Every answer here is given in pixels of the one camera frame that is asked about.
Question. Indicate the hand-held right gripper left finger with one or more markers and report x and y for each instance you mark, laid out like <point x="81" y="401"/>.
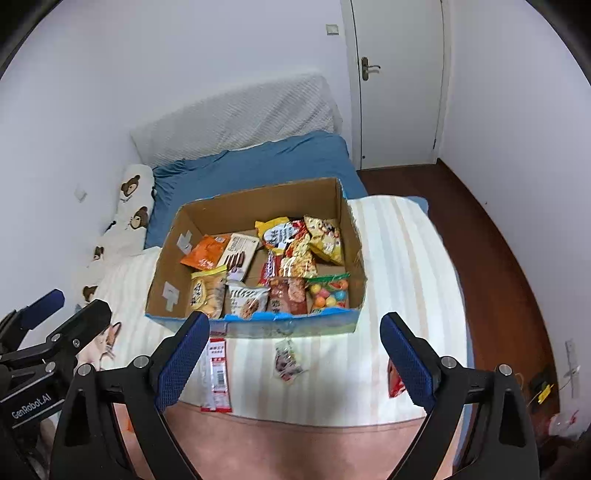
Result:
<point x="182" y="360"/>

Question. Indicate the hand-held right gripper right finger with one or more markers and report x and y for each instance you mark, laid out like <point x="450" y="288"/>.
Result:
<point x="408" y="362"/>

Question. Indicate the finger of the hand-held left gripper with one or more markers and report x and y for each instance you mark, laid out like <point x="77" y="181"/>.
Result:
<point x="87" y="323"/>
<point x="41" y="304"/>

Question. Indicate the small red packet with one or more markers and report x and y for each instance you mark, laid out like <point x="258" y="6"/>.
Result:
<point x="395" y="385"/>

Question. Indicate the long red and white packet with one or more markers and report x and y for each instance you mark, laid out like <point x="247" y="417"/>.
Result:
<point x="218" y="378"/>

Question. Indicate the clear yellow cookie packet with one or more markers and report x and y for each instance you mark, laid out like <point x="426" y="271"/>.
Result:
<point x="207" y="295"/>

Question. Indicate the cardboard box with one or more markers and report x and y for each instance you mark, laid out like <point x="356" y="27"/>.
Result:
<point x="166" y="277"/>

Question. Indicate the white nut bar packet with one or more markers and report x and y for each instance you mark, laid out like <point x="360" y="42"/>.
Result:
<point x="247" y="302"/>

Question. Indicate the green candy ball packet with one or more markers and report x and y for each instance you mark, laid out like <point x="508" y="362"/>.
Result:
<point x="328" y="295"/>

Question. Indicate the small clear dark packet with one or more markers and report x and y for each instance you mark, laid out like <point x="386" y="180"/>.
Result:
<point x="287" y="362"/>

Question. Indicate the orange snack packet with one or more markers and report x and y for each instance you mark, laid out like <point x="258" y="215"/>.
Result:
<point x="205" y="253"/>

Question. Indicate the white chocolate wafer packet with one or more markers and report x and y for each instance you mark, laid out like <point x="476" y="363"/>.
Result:
<point x="238" y="256"/>

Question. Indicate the orange and brown cake packet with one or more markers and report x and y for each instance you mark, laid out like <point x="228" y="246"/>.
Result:
<point x="286" y="297"/>

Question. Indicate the yellow panda print packet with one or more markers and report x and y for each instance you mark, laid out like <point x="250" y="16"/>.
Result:
<point x="325" y="242"/>

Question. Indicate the clear crispy noodle packet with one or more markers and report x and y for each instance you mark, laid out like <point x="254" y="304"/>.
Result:
<point x="298" y="254"/>

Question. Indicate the yellow and red noodle packet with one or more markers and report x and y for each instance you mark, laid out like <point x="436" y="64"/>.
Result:
<point x="277" y="235"/>

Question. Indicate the bear print pillow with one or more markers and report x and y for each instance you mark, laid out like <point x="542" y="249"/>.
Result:
<point x="134" y="203"/>

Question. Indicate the black socket with yellow plug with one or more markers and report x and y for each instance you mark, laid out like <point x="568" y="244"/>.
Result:
<point x="541" y="387"/>

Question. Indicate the crumpled plastic bag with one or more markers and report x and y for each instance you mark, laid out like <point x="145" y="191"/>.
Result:
<point x="565" y="423"/>

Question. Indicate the blue bed sheet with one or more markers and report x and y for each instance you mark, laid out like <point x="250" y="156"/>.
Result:
<point x="258" y="166"/>

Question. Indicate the grey textured pillow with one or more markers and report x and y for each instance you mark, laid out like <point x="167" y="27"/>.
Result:
<point x="240" y="120"/>

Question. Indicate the white door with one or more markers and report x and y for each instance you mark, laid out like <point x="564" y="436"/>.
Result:
<point x="401" y="106"/>

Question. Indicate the white wall switch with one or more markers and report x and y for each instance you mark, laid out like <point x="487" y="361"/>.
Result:
<point x="332" y="29"/>

